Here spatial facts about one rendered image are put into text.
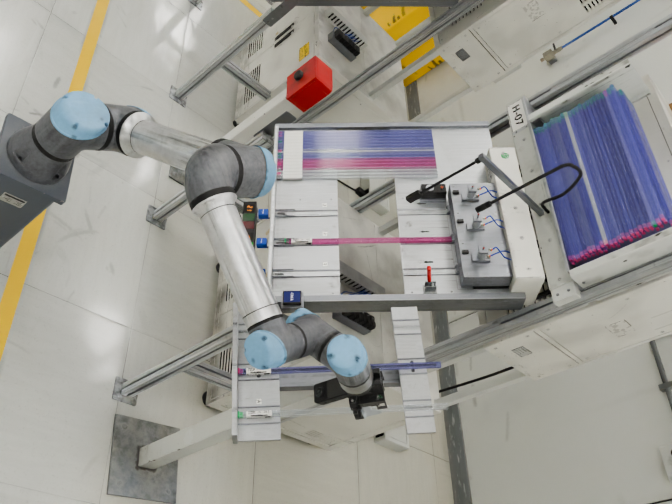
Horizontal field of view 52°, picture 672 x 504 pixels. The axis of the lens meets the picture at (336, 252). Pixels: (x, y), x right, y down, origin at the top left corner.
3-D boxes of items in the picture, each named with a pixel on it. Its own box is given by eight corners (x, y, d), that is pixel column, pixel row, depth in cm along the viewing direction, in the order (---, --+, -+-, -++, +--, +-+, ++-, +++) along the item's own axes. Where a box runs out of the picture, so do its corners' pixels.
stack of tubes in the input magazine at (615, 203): (568, 263, 180) (670, 219, 165) (532, 128, 210) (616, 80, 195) (589, 282, 187) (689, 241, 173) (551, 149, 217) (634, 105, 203)
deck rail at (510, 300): (268, 313, 191) (266, 302, 186) (268, 307, 192) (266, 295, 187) (521, 309, 192) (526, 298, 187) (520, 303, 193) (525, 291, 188)
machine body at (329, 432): (193, 410, 244) (319, 353, 211) (211, 252, 285) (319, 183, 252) (318, 455, 283) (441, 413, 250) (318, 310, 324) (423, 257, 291)
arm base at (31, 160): (0, 166, 161) (21, 146, 155) (14, 120, 169) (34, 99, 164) (60, 194, 170) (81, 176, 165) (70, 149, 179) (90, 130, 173)
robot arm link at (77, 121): (27, 114, 160) (57, 82, 153) (76, 118, 171) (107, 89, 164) (42, 159, 158) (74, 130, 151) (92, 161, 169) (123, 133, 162)
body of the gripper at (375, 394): (388, 410, 154) (381, 392, 144) (350, 415, 155) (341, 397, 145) (384, 378, 158) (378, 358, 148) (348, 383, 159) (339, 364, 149)
